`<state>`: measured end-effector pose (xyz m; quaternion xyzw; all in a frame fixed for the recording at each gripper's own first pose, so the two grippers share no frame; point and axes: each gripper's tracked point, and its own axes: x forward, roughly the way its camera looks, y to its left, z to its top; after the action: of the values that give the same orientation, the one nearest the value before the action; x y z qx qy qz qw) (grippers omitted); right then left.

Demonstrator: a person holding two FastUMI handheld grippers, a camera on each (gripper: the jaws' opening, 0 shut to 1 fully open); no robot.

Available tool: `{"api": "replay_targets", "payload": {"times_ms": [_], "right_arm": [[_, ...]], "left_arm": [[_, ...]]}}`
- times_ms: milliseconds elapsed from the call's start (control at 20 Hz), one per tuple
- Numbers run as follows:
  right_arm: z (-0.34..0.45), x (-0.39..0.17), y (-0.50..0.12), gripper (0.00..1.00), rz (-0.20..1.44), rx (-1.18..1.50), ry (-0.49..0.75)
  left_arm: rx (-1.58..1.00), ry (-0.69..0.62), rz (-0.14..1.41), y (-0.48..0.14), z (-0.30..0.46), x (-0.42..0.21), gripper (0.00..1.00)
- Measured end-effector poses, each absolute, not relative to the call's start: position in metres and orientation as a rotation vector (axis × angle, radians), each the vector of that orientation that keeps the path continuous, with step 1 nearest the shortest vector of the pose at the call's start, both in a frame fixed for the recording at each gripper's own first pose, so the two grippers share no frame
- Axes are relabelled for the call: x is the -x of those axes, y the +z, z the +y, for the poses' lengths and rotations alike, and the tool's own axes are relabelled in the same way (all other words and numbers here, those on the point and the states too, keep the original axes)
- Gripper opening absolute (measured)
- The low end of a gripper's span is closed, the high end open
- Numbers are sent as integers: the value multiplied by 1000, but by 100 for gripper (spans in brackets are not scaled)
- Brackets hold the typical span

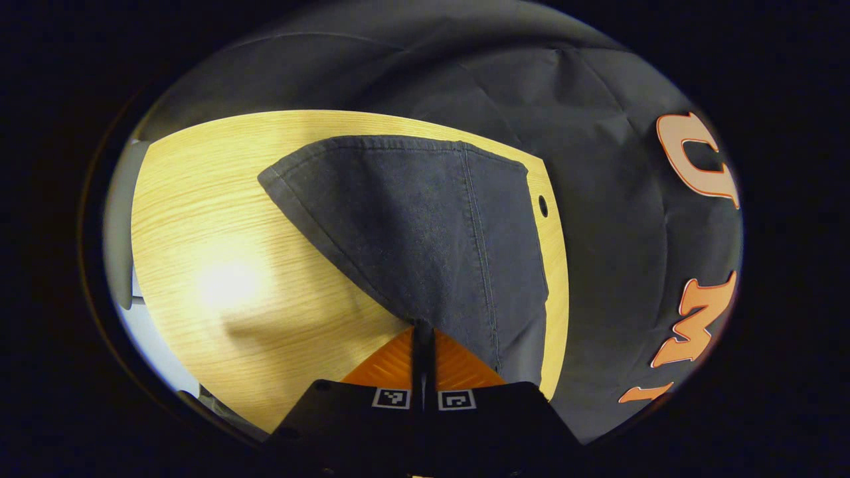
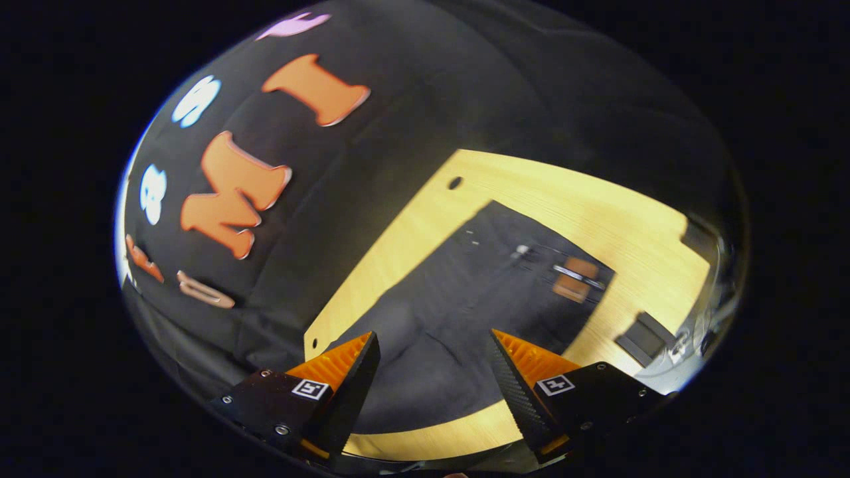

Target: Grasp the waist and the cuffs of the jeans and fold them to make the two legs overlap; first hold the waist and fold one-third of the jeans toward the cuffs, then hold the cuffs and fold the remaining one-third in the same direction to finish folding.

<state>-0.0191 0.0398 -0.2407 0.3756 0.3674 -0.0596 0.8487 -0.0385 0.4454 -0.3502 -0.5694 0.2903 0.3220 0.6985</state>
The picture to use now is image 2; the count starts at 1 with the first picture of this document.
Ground dark jeans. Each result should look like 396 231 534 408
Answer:
329 199 616 437

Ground dark rectangular block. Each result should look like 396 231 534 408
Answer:
614 312 679 367

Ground black backdrop cloth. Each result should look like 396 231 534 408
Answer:
114 0 744 412

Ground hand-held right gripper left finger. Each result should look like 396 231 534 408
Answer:
211 331 381 467

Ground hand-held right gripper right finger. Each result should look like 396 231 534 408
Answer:
490 329 679 464

